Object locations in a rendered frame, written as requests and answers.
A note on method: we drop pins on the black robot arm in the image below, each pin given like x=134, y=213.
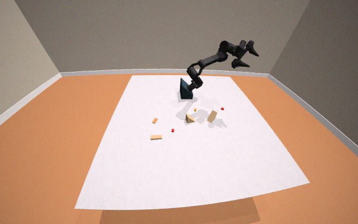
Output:
x=220, y=56

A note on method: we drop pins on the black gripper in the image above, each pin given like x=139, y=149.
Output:
x=237, y=62

